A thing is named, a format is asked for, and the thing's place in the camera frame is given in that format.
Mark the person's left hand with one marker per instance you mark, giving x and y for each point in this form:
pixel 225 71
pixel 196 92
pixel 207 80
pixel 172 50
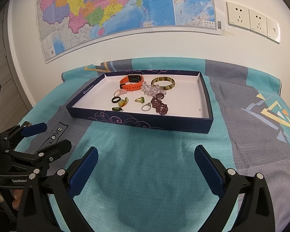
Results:
pixel 17 198

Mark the colourful wall map poster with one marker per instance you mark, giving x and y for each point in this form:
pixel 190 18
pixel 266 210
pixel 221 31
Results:
pixel 123 4

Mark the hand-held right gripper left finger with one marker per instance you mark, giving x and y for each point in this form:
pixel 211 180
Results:
pixel 83 171

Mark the teal and grey printed blanket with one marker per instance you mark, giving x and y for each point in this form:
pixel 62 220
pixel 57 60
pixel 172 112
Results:
pixel 147 162

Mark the grey cabinet door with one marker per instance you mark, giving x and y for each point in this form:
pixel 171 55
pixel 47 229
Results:
pixel 2 65

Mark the navy cardboard box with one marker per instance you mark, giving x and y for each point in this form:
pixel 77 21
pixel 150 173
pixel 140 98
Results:
pixel 183 96

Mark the green mottled bangle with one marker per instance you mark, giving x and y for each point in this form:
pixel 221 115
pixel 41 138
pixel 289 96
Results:
pixel 164 87

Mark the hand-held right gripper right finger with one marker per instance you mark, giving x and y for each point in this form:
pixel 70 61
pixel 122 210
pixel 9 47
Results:
pixel 209 171

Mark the orange smart watch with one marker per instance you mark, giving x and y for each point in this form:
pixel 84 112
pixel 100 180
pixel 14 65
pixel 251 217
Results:
pixel 135 78

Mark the white wall socket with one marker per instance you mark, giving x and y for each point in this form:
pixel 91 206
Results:
pixel 238 15
pixel 258 23

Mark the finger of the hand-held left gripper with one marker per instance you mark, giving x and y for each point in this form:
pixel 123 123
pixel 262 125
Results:
pixel 58 148
pixel 35 128

